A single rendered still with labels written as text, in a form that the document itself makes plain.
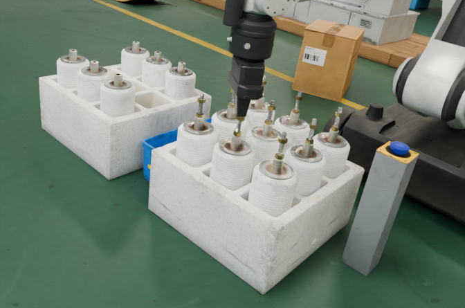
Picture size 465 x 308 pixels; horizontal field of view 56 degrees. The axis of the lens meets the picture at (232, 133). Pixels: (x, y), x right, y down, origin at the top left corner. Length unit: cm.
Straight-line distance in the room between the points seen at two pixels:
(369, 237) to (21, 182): 91
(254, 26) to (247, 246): 45
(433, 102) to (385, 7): 197
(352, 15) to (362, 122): 179
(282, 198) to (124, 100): 55
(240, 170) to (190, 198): 14
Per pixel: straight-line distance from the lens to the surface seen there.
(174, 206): 110
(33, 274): 105
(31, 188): 129
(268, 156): 106
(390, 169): 99
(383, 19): 305
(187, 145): 104
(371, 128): 141
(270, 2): 83
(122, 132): 125
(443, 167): 135
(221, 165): 97
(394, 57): 296
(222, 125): 111
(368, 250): 110
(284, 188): 91
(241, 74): 88
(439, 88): 119
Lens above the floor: 72
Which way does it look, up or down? 26 degrees down
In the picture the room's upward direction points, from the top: 9 degrees clockwise
